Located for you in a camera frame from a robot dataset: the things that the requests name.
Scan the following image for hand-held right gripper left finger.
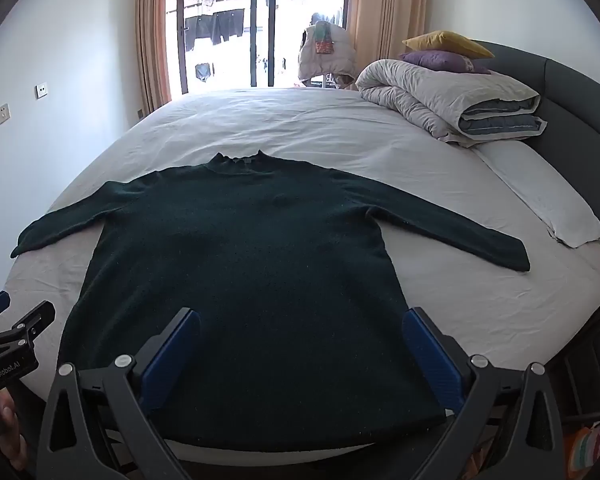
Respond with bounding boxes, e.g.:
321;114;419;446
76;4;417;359
36;306;202;480

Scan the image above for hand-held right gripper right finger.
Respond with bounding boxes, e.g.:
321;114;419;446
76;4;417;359
402;306;567;480

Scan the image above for dark green sweater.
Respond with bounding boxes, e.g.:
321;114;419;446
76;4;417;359
10;150;531;454

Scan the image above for person's left hand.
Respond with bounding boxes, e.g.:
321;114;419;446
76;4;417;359
0;389;33;472

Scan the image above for striped colourful cloth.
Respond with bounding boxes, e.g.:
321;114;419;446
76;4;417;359
565;417;600;480

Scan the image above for flat white pillow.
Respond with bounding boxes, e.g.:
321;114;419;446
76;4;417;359
472;139;600;250

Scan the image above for round bed with white sheet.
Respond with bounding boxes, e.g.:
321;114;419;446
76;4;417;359
2;40;600;467

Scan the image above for folded grey duvet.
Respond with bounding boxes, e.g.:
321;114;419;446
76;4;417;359
355;58;549;149

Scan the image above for purple pillow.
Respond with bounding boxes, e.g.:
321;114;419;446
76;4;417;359
397;50;492;75

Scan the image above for beige curtain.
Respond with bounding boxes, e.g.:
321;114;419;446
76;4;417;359
347;0;428;62
135;0;182;112

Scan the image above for yellow pillow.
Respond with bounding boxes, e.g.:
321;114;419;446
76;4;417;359
401;30;495;60

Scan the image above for white puffer jacket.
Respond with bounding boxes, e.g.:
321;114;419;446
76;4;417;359
298;22;357;82

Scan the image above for dark hanging garment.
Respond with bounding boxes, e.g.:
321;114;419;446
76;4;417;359
211;8;245;45
185;15;212;52

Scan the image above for black-framed glass balcony door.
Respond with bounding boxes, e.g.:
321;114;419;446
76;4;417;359
165;0;356;95

